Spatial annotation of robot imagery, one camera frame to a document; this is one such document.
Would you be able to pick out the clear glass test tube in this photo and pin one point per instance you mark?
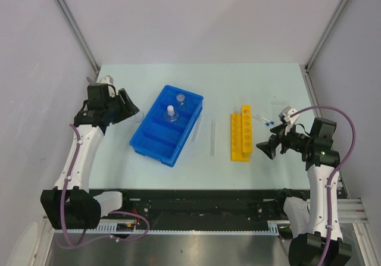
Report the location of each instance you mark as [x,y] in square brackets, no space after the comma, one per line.
[213,134]
[196,128]

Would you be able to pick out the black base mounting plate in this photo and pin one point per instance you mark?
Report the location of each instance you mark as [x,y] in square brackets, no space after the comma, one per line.
[239,223]

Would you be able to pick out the blue capped small tube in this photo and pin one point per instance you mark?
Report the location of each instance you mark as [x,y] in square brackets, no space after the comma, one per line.
[270,121]
[260,119]

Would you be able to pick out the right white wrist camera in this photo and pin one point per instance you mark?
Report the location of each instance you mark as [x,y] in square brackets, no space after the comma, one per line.
[288,117]

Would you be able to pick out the small clear glass flask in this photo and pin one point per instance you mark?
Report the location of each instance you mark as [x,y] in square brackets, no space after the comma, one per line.
[181,100]

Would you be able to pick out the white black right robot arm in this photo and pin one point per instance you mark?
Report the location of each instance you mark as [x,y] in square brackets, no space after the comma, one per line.
[317,237]

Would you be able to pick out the white slotted cable duct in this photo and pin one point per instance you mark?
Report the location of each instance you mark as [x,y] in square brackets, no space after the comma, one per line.
[267,229]

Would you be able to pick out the glass flask with white stopper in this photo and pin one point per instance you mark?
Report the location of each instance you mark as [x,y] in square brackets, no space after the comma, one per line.
[171,114]

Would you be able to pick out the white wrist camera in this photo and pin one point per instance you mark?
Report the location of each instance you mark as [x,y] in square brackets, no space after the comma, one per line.
[106,81]
[288,117]

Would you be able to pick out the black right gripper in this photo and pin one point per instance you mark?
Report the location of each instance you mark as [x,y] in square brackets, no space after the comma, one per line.
[269,147]

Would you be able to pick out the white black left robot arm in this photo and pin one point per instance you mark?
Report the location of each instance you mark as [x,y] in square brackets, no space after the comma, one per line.
[69,205]

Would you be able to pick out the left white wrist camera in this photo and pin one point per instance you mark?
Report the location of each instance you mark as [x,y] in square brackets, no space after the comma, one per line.
[106,81]

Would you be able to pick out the clear glass beaker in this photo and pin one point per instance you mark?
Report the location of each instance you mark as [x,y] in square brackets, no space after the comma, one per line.
[139,117]

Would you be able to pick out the yellow test tube rack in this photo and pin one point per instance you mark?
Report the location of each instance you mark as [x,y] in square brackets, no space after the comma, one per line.
[241,142]

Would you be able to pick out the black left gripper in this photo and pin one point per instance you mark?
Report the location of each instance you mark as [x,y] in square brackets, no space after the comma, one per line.
[128,109]

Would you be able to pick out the blue divided plastic bin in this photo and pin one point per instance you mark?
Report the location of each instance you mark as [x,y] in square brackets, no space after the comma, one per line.
[161,140]

